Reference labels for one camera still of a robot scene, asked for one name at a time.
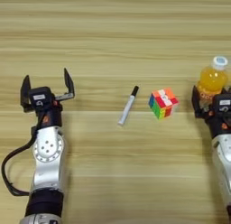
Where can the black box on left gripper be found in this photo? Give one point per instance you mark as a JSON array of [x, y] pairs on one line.
[[40, 97]]

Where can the colourful puzzle cube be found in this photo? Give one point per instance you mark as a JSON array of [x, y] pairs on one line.
[[163, 103]]

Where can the white marker with black cap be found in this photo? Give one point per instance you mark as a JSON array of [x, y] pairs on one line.
[[128, 106]]

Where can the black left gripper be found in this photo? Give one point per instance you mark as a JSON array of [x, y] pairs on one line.
[[49, 114]]

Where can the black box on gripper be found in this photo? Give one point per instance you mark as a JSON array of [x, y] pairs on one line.
[[223, 103], [40, 97]]

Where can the orange juice bottle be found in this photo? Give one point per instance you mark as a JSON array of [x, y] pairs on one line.
[[213, 80]]

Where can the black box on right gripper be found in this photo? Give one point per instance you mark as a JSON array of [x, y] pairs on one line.
[[223, 103]]

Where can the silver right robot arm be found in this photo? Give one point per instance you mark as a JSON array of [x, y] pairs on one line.
[[224, 161]]

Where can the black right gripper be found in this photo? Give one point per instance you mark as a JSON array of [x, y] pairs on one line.
[[219, 120]]

